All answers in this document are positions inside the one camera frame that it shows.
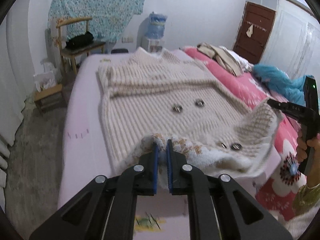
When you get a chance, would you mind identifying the beige houndstooth knit coat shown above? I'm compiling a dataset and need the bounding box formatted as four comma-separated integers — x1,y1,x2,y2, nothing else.
98,49,282,177

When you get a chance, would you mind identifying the beige clothes pile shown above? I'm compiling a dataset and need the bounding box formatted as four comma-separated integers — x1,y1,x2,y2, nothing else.
196,42,254,76

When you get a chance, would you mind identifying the person's right hand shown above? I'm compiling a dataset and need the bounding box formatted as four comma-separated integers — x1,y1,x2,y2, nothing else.
296,132,319,164

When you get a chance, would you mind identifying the blue fluffy garment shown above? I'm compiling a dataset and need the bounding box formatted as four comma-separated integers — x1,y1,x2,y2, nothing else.
252,64,313,106

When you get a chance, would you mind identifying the pink floral quilt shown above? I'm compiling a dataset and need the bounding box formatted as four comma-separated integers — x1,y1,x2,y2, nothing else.
182,46,306,221

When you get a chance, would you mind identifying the pink bed sheet mattress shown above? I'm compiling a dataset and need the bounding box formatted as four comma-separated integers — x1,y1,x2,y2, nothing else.
57,49,282,240

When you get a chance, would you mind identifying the white wardrobe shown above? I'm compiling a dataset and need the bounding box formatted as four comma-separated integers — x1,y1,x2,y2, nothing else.
247,0,319,80

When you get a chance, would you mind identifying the cloth hanging on door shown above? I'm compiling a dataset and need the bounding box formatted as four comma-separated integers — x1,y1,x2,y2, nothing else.
246,25,253,38

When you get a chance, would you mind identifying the brown wooden door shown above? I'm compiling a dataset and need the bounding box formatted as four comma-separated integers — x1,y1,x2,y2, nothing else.
233,2,276,64

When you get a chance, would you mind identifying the small wooden stool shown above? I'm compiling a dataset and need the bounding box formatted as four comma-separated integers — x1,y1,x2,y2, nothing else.
34,84,66,115

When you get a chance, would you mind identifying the white plastic bag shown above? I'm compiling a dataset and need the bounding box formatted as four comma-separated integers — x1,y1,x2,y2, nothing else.
33,59,62,92

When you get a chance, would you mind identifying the white curtain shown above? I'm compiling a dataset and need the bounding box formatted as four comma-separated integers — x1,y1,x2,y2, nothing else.
1,20,25,211

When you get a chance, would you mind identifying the white water dispenser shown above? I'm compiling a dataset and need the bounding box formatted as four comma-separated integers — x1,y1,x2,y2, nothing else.
141,36,164,53

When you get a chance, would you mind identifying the wooden chair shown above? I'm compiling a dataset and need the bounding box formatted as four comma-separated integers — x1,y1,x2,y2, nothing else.
56,17,106,75

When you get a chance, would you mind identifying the blue water bottle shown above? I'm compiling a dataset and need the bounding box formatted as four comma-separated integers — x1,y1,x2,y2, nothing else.
145,12,168,39

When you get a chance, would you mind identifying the black bag on chair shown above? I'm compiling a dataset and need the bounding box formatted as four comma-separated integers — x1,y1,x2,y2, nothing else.
65,31,94,50

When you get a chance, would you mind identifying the wall power socket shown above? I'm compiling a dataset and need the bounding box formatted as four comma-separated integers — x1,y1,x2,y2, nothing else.
121,37,134,43

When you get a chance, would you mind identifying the floral teal wall cloth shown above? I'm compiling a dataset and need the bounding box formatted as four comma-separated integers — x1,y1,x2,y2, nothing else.
48,0,145,43

